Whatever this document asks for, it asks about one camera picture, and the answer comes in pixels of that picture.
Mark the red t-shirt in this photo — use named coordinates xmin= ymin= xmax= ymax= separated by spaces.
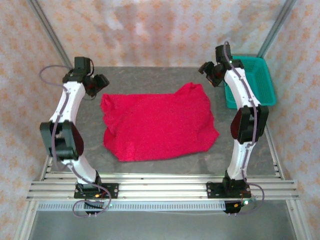
xmin=100 ymin=83 xmax=220 ymax=163

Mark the teal plastic basket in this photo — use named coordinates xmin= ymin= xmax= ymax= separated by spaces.
xmin=224 ymin=56 xmax=277 ymax=110

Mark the patterned fabric backdrop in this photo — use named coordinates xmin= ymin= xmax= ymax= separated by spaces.
xmin=0 ymin=0 xmax=320 ymax=240

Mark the aluminium frame post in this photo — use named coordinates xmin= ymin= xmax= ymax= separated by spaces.
xmin=26 ymin=0 xmax=76 ymax=73
xmin=256 ymin=0 xmax=298 ymax=59

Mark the aluminium table side rail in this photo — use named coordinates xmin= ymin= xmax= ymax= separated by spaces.
xmin=39 ymin=67 xmax=78 ymax=181
xmin=259 ymin=109 xmax=285 ymax=180

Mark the black base bracket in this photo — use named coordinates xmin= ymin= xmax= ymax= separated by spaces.
xmin=223 ymin=199 xmax=251 ymax=216
xmin=83 ymin=201 xmax=105 ymax=216

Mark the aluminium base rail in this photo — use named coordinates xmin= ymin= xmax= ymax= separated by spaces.
xmin=26 ymin=173 xmax=300 ymax=202

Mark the slotted grey cable duct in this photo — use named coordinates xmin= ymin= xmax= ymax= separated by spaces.
xmin=37 ymin=201 xmax=227 ymax=213

